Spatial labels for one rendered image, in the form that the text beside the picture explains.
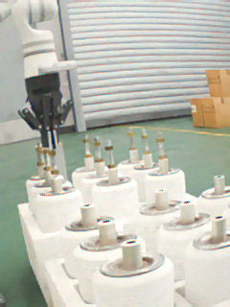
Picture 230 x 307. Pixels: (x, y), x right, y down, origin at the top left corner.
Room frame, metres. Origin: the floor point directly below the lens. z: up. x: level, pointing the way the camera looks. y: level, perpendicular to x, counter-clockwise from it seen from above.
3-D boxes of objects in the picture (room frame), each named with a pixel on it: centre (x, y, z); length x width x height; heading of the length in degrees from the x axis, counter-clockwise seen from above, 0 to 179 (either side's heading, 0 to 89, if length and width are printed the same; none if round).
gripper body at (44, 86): (1.08, 0.06, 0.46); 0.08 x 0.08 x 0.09
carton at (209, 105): (4.76, -1.44, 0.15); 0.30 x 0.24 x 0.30; 16
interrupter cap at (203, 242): (0.56, -0.16, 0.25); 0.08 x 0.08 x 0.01
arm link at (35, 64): (1.07, 0.05, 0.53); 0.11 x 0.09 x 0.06; 37
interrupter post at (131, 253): (0.54, -0.04, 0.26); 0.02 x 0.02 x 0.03
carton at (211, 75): (4.81, -1.58, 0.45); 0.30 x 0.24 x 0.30; 19
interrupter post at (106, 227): (0.65, -0.02, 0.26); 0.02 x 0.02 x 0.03
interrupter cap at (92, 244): (0.65, -0.02, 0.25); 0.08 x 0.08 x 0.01
